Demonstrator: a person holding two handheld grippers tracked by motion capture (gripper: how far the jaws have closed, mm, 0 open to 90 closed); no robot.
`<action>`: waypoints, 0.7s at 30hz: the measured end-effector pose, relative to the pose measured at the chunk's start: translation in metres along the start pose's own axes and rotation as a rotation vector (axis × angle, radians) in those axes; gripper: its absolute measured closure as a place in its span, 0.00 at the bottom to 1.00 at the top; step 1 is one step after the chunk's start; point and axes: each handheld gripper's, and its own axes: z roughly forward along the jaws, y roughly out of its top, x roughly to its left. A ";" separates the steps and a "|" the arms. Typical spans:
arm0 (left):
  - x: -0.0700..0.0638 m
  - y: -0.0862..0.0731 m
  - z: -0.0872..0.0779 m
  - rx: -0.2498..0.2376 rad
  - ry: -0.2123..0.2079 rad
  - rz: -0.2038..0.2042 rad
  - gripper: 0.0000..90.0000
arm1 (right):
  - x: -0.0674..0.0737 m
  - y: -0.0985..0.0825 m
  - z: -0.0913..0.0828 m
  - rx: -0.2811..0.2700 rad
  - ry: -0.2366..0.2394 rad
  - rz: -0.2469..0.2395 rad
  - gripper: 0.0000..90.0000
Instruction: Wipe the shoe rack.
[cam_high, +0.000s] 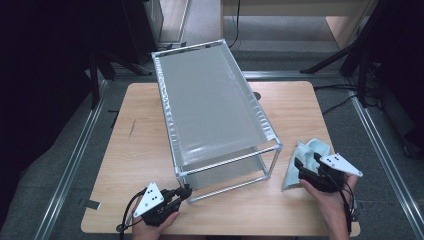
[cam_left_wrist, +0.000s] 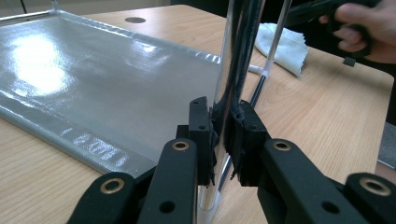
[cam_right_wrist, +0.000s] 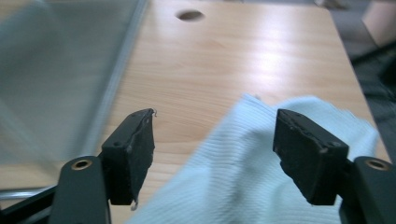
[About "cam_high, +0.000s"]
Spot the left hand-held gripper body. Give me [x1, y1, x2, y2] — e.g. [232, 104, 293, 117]
[133, 181, 183, 228]

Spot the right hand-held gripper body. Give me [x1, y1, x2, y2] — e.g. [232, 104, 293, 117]
[298, 153, 364, 194]

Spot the light blue cleaning cloth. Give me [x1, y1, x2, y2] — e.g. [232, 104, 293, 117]
[281, 138, 333, 193]

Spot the grey two-tier metal rack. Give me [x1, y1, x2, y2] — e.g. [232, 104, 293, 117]
[150, 38, 284, 204]

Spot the person's right hand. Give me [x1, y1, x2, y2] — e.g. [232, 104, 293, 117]
[299, 173, 359, 222]

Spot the person's left hand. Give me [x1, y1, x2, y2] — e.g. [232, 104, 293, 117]
[131, 212, 180, 240]

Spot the grey tape piece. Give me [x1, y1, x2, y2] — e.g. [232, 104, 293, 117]
[79, 198, 101, 211]

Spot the black tripod stand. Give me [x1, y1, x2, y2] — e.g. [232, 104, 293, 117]
[299, 0, 384, 108]
[87, 49, 154, 110]

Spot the black curtain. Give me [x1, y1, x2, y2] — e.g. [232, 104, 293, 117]
[376, 0, 424, 158]
[0, 0, 126, 231]

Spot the light wooden desk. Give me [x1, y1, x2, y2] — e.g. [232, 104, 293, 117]
[219, 0, 379, 51]

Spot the black computer tower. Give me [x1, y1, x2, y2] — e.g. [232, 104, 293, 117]
[121, 0, 164, 65]

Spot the right hand-held gripper cable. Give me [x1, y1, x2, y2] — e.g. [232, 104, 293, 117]
[328, 173, 359, 234]

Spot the hand-held gripper cable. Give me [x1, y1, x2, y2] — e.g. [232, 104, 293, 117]
[328, 173, 359, 234]
[115, 188, 148, 240]

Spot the left hand-held gripper cable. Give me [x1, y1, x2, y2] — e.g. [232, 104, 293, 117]
[115, 188, 148, 240]

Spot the black floor cable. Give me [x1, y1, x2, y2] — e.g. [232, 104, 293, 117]
[321, 94, 358, 116]
[313, 83, 359, 92]

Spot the aluminium floor rail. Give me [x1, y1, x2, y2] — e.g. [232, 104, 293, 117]
[33, 79, 113, 240]
[348, 93, 424, 240]
[113, 69, 341, 82]

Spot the hanging black cable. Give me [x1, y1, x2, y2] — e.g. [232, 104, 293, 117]
[229, 0, 242, 49]

